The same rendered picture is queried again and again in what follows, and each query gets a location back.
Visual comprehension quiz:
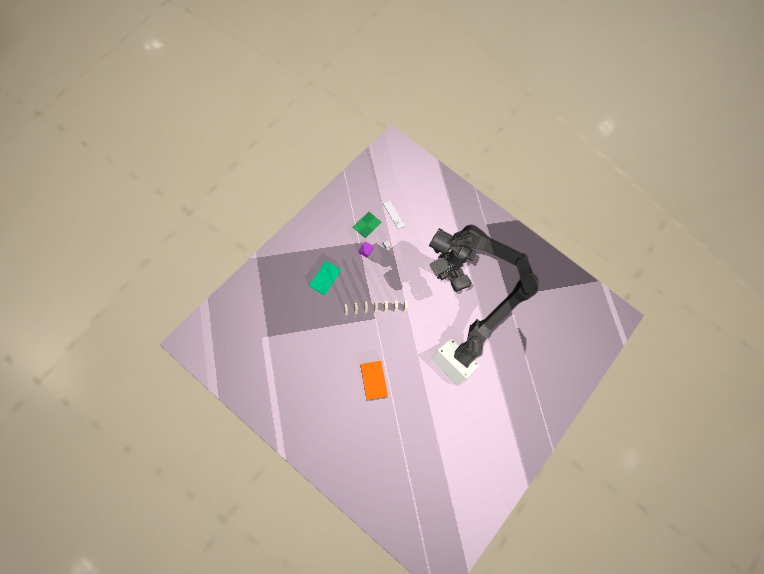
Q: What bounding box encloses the green flat bar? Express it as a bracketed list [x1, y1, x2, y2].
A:
[309, 261, 341, 295]

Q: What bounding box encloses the orange flat rectangular block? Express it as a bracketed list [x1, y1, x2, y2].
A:
[360, 361, 388, 400]

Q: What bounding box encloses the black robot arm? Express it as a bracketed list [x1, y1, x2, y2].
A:
[429, 224, 538, 369]

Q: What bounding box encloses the grey flat bar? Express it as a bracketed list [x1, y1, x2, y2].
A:
[383, 200, 405, 229]

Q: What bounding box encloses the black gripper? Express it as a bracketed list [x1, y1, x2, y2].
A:
[446, 252, 471, 292]

